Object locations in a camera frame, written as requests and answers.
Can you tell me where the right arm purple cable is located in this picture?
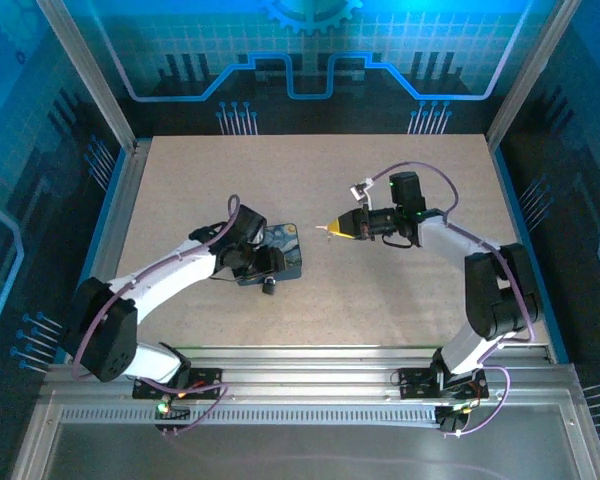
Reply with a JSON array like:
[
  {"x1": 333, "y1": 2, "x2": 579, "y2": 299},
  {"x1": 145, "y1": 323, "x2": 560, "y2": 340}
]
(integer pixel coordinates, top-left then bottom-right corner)
[{"x1": 367, "y1": 160, "x2": 537, "y2": 439}]

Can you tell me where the dark starry night tin box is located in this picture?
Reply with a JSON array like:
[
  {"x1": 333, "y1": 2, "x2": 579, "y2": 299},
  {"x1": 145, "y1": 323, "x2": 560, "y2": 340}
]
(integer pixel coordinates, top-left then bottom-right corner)
[{"x1": 236, "y1": 222, "x2": 305, "y2": 287}]

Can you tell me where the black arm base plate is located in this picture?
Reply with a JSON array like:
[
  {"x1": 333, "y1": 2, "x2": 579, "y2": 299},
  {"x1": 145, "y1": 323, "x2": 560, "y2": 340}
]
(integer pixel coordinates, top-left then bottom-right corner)
[
  {"x1": 397, "y1": 367, "x2": 490, "y2": 401},
  {"x1": 132, "y1": 368, "x2": 224, "y2": 401}
]

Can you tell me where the aluminium front rail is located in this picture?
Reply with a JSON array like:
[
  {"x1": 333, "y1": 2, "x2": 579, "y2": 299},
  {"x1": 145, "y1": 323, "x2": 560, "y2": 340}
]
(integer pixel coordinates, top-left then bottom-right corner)
[{"x1": 39, "y1": 347, "x2": 581, "y2": 409}]

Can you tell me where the aluminium frame post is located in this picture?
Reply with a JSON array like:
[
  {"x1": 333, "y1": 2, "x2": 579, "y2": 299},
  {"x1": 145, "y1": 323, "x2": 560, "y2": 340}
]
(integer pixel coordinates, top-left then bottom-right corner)
[
  {"x1": 484, "y1": 0, "x2": 582, "y2": 149},
  {"x1": 36, "y1": 0, "x2": 139, "y2": 152}
]

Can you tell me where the small black controller board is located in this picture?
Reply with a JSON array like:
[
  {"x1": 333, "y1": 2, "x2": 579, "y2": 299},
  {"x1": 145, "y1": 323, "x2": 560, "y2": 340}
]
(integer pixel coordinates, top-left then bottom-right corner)
[
  {"x1": 436, "y1": 401, "x2": 481, "y2": 435},
  {"x1": 153, "y1": 393, "x2": 191, "y2": 436}
]

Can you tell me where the grey metal front panel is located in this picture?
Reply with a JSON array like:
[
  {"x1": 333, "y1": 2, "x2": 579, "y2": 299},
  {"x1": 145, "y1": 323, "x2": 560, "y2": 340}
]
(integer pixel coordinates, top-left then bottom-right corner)
[{"x1": 12, "y1": 399, "x2": 600, "y2": 480}]

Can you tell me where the blue table side trim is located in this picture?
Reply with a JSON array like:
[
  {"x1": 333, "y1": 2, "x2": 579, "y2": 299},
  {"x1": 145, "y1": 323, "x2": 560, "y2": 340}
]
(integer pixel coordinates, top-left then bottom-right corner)
[
  {"x1": 490, "y1": 143, "x2": 570, "y2": 365},
  {"x1": 54, "y1": 147, "x2": 131, "y2": 364}
]

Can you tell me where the grey slotted cable duct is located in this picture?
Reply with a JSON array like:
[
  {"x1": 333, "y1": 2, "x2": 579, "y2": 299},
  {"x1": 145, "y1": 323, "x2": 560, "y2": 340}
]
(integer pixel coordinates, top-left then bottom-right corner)
[{"x1": 59, "y1": 406, "x2": 439, "y2": 426}]

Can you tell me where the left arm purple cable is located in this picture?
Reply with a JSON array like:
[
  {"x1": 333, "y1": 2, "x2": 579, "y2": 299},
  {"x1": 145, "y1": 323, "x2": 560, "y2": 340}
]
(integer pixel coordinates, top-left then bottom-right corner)
[{"x1": 72, "y1": 193, "x2": 242, "y2": 437}]

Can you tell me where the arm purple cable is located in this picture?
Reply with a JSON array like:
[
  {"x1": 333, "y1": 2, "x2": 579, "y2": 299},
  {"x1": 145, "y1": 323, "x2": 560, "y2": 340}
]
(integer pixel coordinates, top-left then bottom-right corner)
[
  {"x1": 72, "y1": 193, "x2": 242, "y2": 437},
  {"x1": 367, "y1": 160, "x2": 537, "y2": 439}
]

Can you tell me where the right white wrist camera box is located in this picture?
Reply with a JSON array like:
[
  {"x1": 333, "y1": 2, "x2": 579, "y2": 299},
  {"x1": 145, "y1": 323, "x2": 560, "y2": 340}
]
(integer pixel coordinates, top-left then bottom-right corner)
[{"x1": 348, "y1": 178, "x2": 376, "y2": 206}]

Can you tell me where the aluminium side rail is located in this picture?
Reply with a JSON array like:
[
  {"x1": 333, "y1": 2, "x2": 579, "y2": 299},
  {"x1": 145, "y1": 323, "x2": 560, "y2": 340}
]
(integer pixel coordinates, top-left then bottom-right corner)
[{"x1": 62, "y1": 139, "x2": 154, "y2": 364}]

